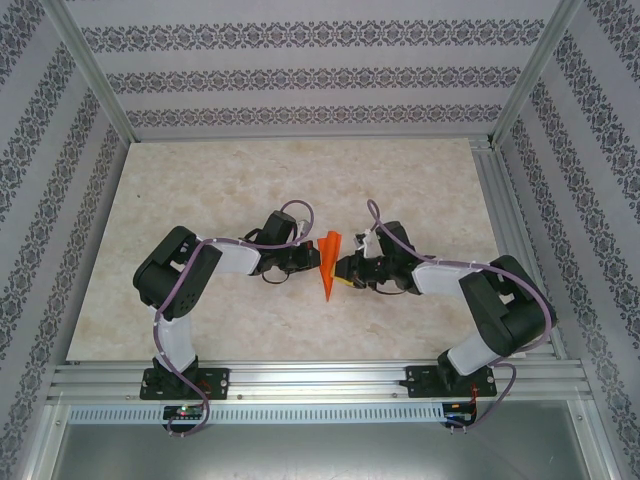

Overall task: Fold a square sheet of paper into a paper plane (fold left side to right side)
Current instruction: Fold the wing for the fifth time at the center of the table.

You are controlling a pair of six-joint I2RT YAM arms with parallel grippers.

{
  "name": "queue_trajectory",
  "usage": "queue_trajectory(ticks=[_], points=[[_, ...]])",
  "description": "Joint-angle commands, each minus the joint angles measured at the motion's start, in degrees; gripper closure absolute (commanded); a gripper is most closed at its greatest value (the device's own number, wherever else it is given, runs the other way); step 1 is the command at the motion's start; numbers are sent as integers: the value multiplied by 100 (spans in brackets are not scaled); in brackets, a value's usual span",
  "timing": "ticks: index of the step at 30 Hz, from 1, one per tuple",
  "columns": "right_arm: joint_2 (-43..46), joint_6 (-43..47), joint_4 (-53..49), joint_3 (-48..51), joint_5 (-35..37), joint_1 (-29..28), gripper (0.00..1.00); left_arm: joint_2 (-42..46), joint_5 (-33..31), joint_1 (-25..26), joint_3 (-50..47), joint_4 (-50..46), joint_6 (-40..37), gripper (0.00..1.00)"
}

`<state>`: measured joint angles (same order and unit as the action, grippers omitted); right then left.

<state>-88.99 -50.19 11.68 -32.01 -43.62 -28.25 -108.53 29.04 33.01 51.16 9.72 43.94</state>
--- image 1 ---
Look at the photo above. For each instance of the orange paper sheet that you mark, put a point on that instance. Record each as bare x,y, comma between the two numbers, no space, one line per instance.
330,250

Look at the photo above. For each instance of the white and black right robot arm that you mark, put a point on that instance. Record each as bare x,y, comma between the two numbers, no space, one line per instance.
505,310

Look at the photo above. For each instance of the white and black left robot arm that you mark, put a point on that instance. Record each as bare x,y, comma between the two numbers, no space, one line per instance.
232,260

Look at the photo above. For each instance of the right controller circuit board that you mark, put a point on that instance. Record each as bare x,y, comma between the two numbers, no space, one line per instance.
460,412

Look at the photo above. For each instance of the controller circuit board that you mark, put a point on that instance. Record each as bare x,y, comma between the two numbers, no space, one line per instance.
182,412
460,412

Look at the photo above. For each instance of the left controller circuit board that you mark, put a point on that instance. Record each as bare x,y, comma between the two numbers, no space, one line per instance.
182,412

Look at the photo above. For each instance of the grey metal panel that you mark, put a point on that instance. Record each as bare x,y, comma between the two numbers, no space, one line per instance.
320,455

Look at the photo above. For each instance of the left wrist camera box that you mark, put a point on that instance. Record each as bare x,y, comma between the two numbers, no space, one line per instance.
301,227

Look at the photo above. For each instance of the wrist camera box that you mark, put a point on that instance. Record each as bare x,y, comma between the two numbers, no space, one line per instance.
301,227
370,244

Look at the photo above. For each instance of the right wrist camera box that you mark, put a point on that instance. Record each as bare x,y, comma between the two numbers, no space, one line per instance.
370,244

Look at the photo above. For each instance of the long aluminium mounting rail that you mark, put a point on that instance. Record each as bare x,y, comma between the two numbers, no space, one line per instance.
320,380

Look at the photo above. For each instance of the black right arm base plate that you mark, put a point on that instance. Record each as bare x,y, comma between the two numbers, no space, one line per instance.
422,382

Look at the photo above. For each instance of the aluminium side rail profile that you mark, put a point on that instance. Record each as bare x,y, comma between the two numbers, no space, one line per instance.
500,200

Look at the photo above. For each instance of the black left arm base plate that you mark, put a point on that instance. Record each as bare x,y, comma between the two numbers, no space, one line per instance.
217,382

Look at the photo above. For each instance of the aluminium frame post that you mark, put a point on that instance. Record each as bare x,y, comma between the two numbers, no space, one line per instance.
95,80
535,65

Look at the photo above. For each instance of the aluminium frame beam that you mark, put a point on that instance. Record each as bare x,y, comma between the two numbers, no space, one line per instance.
592,445
47,445

